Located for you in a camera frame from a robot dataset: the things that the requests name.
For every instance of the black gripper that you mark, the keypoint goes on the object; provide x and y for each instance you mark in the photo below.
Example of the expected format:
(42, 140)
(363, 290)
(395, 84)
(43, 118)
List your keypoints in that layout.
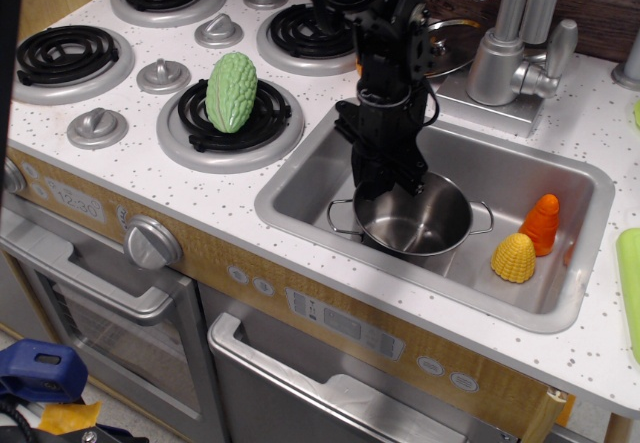
(383, 138)

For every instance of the small steel pot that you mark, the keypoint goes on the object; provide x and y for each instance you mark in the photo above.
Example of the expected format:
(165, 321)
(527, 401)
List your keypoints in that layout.
(431, 223)

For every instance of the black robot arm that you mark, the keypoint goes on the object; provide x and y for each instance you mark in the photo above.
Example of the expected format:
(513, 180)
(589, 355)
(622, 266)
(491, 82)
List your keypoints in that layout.
(392, 47)

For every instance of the silver sink basin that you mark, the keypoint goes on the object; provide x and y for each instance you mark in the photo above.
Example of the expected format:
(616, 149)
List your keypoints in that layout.
(309, 197)

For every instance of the glass pot lid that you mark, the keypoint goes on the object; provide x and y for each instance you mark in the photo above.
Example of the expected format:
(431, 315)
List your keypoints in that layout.
(454, 44)

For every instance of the front right black burner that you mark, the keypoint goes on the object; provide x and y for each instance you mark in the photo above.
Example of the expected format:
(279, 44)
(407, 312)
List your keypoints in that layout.
(187, 137)

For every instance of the back right black burner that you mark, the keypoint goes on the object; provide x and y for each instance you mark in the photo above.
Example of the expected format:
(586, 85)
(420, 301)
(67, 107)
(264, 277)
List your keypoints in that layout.
(291, 40)

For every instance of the yellow toy corn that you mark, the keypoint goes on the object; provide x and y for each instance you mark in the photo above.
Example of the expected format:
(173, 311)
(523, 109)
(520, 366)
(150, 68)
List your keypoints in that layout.
(514, 259)

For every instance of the green toy bitter melon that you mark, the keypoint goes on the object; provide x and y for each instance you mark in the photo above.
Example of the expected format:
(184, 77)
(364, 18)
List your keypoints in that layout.
(231, 92)

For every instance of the orange toy carrot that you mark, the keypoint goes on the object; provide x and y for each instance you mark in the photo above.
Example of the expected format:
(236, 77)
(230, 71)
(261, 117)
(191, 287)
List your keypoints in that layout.
(541, 224)

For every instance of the silver toy faucet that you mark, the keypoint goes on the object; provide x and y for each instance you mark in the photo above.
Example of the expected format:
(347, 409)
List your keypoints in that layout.
(517, 66)

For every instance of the silver stove knob centre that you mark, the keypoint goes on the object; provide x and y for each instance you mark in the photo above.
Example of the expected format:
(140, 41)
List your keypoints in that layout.
(219, 33)

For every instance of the silver stove knob middle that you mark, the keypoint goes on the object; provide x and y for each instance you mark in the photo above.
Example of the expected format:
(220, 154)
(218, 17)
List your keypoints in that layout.
(163, 77)

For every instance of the large silver oven dial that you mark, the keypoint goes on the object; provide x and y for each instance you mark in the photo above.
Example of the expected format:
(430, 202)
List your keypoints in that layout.
(149, 245)

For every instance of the silver dishwasher door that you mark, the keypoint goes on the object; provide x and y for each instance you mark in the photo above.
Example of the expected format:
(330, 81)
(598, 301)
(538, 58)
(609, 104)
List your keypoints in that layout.
(280, 385)

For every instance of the lime green plastic tray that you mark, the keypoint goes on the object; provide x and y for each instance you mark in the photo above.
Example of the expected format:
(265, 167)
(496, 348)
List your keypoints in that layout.
(627, 247)

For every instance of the silver stove knob front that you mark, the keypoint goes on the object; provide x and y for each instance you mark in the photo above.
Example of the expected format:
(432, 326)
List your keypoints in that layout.
(97, 129)

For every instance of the silver oven door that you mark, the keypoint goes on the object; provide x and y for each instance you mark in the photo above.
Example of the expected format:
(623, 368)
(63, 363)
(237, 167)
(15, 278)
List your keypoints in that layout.
(140, 333)

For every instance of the front left black burner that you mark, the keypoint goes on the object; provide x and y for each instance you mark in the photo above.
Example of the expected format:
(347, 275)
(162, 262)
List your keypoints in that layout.
(70, 64)

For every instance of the silver dial at left edge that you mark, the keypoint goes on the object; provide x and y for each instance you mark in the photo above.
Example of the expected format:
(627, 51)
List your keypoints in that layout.
(13, 180)

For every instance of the blue clamp tool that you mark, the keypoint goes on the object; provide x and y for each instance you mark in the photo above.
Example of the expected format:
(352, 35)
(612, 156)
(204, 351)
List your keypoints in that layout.
(38, 371)

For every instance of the yellow cloth on floor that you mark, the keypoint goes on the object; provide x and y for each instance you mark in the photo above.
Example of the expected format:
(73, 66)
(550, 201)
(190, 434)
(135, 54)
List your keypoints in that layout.
(62, 418)

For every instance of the grey post base right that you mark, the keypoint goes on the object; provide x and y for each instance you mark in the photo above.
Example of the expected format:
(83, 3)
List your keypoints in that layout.
(626, 74)

